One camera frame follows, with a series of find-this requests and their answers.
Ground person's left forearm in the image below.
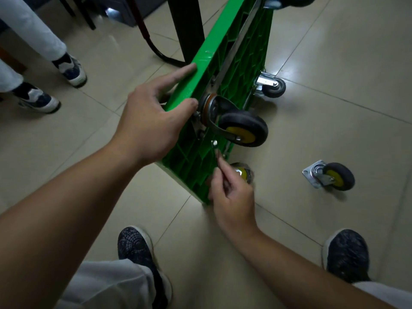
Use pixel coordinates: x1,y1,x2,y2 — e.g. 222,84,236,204
0,143,145,309

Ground silver wrench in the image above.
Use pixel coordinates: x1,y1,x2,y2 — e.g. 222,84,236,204
211,139,231,187

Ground person's light trousers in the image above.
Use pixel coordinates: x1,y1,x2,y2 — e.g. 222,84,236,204
55,259,412,309

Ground green platform trolley deck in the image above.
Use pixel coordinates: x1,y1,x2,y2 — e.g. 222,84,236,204
124,0,275,205

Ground person's dark shoe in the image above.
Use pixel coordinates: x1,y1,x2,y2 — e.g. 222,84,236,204
321,229,371,284
117,225,173,309

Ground person's right forearm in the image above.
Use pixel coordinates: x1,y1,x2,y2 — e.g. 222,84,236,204
238,227,400,309

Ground person's left hand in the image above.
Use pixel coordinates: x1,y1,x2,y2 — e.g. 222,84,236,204
109,63,199,168

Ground person's right hand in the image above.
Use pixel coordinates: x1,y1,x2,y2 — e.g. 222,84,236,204
206,156,261,240

